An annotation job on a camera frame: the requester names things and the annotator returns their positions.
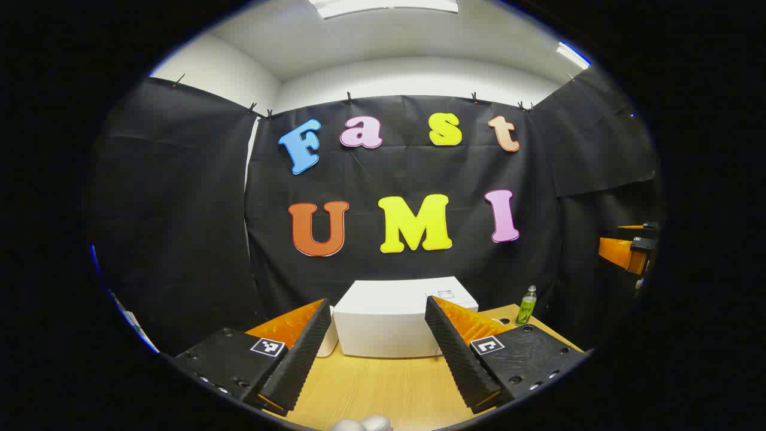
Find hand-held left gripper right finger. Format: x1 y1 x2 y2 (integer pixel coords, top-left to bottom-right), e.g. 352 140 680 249
424 295 593 415

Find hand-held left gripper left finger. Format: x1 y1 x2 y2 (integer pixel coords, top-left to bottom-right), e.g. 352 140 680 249
169 298 333 418

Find white microwave oven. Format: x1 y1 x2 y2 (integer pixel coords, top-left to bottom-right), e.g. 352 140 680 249
333 276 479 359

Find green drink bottle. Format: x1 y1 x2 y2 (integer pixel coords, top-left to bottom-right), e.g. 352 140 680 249
516 286 537 326

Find black backdrop cloth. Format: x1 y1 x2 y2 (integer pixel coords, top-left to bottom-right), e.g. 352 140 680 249
87 66 662 354

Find ceiling light panel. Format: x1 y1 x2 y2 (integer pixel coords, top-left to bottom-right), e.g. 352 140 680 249
556 41 591 70
308 0 459 20

